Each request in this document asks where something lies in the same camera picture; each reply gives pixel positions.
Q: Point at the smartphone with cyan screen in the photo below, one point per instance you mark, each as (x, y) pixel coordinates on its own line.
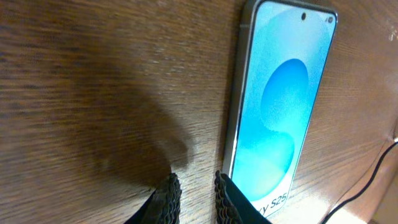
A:
(282, 51)

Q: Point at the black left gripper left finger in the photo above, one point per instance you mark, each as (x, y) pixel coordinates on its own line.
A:
(163, 206)

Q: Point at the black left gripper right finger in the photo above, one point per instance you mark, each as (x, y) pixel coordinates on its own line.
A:
(232, 207)

